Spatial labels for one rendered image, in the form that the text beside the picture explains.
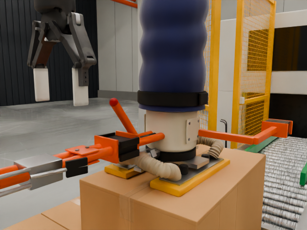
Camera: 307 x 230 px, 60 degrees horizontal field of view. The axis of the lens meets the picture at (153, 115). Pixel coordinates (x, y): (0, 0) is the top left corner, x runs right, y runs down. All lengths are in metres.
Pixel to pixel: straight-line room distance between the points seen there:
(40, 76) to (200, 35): 0.45
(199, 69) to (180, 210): 0.40
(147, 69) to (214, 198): 0.41
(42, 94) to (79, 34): 0.18
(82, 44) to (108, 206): 0.47
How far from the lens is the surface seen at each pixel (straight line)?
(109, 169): 0.88
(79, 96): 0.51
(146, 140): 0.75
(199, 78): 0.81
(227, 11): 10.99
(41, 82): 0.62
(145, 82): 0.81
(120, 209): 0.77
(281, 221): 1.55
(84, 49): 0.49
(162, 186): 0.75
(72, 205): 1.62
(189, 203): 0.70
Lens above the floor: 1.26
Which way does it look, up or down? 9 degrees down
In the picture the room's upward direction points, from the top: straight up
